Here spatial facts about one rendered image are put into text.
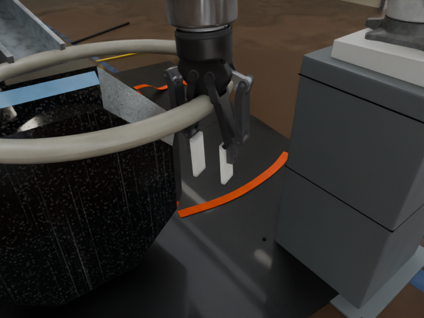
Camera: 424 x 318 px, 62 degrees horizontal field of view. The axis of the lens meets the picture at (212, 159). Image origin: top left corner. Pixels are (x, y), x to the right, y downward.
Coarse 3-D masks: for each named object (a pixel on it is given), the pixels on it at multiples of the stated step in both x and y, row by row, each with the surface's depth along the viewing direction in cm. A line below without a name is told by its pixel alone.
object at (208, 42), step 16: (176, 32) 45; (208, 32) 43; (224, 32) 44; (176, 48) 46; (192, 48) 44; (208, 48) 44; (224, 48) 45; (192, 64) 48; (208, 64) 47; (224, 64) 46; (224, 80) 47
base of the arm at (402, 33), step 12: (372, 24) 101; (384, 24) 95; (396, 24) 91; (408, 24) 88; (420, 24) 87; (372, 36) 95; (384, 36) 93; (396, 36) 91; (408, 36) 90; (420, 36) 88; (420, 48) 88
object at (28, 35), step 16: (0, 0) 89; (16, 0) 84; (0, 16) 86; (16, 16) 86; (32, 16) 81; (0, 32) 82; (16, 32) 83; (32, 32) 84; (48, 32) 78; (0, 48) 71; (16, 48) 79; (32, 48) 80; (48, 48) 81; (64, 48) 77
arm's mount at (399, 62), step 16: (336, 48) 98; (352, 48) 94; (368, 48) 91; (384, 48) 90; (400, 48) 90; (368, 64) 92; (384, 64) 89; (400, 64) 86; (416, 64) 83; (416, 80) 84
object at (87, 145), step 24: (72, 48) 78; (96, 48) 79; (120, 48) 80; (144, 48) 79; (168, 48) 77; (0, 72) 68; (24, 72) 73; (144, 120) 44; (168, 120) 45; (192, 120) 47; (0, 144) 41; (24, 144) 41; (48, 144) 41; (72, 144) 41; (96, 144) 41; (120, 144) 42
